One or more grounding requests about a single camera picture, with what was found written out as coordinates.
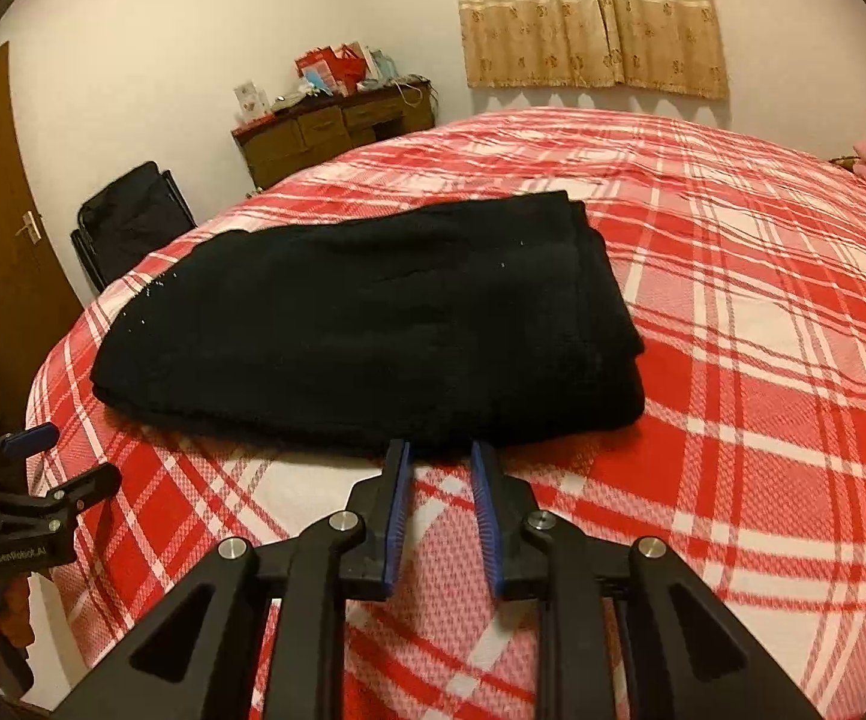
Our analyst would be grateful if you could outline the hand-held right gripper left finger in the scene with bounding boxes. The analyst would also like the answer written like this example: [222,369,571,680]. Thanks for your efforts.
[50,439,413,720]

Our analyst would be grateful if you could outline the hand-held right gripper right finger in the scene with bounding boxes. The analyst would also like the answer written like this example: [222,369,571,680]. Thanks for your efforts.
[470,439,828,720]

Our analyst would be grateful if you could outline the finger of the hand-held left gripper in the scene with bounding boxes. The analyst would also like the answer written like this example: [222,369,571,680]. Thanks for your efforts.
[0,422,61,477]
[0,463,123,533]

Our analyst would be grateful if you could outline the black pants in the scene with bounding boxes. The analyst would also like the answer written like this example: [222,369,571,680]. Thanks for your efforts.
[90,191,645,458]

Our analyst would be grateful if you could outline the black folding chair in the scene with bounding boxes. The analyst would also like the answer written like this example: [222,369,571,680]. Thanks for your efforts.
[71,161,198,293]

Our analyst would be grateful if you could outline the red plaid bed sheet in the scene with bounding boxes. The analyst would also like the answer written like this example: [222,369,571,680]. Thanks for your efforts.
[24,106,866,720]

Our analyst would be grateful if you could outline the wooden dresser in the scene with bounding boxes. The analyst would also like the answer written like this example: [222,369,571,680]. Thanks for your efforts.
[230,86,435,192]

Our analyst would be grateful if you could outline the white card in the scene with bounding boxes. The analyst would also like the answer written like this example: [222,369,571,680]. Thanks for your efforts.
[234,82,269,125]

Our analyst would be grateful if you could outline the red gift bag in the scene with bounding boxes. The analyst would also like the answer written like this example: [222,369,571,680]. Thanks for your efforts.
[296,45,378,95]

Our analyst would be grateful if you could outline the beige patterned curtain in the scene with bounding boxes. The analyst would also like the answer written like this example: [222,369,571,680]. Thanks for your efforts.
[452,0,730,100]

